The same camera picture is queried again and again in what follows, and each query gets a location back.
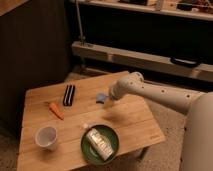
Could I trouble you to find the black white striped block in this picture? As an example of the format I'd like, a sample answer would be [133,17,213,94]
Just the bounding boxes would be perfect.
[63,85,75,106]

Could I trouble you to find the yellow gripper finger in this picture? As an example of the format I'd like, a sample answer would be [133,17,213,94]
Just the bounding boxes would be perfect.
[104,99,114,108]

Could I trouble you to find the metal shelf rail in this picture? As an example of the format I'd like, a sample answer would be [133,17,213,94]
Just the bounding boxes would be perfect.
[71,41,213,82]

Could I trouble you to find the wooden table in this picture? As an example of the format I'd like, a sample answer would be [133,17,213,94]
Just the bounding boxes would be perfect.
[17,71,165,171]

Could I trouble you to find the silver can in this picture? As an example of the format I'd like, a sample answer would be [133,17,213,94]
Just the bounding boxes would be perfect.
[86,128,113,160]

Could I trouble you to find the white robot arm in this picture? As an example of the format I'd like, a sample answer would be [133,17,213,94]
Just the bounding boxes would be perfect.
[108,72,213,171]

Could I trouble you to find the orange carrot toy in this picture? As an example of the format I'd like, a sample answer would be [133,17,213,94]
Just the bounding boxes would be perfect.
[49,102,64,120]

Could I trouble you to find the black handle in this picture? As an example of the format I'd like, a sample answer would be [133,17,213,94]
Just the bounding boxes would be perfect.
[170,57,201,68]

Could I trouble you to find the green bowl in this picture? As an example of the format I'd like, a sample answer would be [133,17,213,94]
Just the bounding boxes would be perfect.
[81,124,119,165]

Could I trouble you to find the metal pole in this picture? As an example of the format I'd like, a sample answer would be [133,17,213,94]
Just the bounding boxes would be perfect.
[75,0,85,45]

